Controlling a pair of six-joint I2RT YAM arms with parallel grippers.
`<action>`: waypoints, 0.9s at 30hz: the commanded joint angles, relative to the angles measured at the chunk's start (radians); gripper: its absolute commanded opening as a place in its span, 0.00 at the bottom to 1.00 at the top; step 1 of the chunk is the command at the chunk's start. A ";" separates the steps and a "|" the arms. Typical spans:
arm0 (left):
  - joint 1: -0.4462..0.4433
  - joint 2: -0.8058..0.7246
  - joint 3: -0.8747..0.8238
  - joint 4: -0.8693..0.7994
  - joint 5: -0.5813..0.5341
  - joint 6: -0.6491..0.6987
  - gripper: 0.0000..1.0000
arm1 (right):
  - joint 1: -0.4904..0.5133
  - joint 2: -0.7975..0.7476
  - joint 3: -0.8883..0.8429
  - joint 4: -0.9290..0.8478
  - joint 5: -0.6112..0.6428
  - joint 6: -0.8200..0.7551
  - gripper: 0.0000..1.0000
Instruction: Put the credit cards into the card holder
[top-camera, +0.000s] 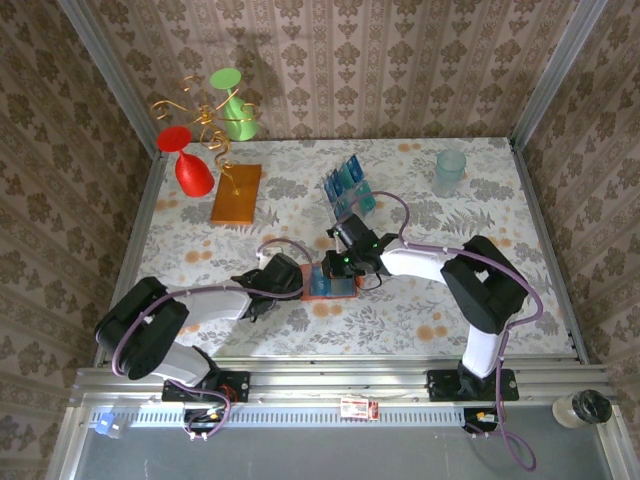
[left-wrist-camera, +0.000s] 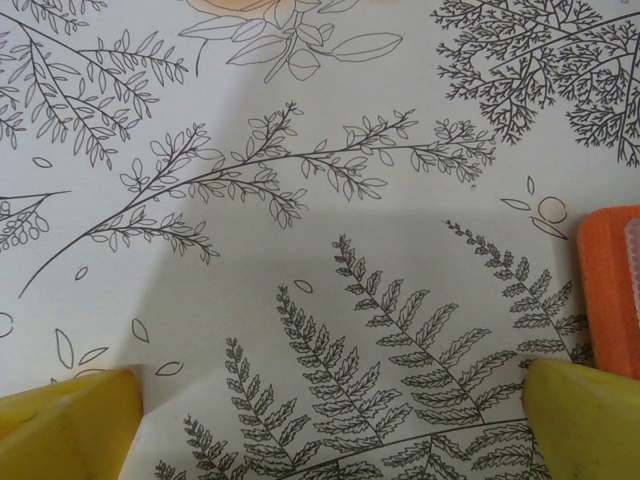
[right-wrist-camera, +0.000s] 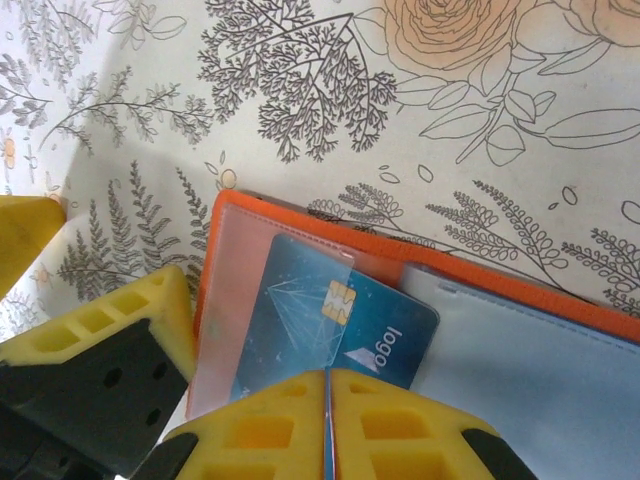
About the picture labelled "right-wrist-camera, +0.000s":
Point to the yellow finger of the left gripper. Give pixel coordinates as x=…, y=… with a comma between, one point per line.
x=100, y=350
x=25, y=230

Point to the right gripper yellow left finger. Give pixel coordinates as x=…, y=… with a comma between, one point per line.
x=260, y=430

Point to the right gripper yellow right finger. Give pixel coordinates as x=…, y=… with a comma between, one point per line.
x=400, y=440

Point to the blue credit card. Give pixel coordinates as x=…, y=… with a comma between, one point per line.
x=390, y=320

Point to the orange leather card holder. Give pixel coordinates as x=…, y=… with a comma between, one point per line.
x=220, y=300

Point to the floral patterned table cover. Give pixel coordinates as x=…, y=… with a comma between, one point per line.
x=150, y=100

